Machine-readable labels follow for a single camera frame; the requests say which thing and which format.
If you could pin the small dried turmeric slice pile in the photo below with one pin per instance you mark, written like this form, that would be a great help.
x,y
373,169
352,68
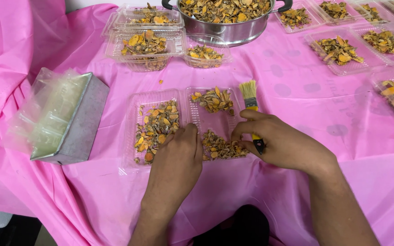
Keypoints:
x,y
221,148
214,100

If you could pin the dried turmeric slices in pot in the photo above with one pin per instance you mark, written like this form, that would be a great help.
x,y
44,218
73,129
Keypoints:
x,y
224,10

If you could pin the spread dried turmeric slice pile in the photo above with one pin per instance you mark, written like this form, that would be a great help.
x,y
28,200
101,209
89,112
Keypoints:
x,y
156,124

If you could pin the small clear plastic container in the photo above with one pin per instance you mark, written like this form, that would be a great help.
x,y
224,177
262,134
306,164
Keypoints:
x,y
226,54

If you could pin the person's left hand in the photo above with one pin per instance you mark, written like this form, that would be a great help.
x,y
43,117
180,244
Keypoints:
x,y
174,164

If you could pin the person's right fingers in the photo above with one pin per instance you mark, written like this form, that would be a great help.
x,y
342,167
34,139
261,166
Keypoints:
x,y
248,126

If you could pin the open clear plastic clamshell tray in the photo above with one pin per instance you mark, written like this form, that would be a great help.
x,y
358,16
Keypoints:
x,y
214,121

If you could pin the person's right hand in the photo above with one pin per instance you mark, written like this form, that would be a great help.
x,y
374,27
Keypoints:
x,y
286,143

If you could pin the pink plastic tablecloth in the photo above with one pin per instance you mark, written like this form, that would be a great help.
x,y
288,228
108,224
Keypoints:
x,y
286,85

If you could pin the person's dark clothing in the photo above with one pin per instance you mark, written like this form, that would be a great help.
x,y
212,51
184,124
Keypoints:
x,y
241,225

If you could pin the grey metal rectangular box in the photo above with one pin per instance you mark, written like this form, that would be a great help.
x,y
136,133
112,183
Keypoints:
x,y
84,119

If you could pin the stack of clear plastic bags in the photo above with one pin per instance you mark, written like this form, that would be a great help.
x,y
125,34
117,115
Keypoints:
x,y
51,106

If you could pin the person's left fingers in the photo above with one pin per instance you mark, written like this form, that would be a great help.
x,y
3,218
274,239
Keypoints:
x,y
185,133

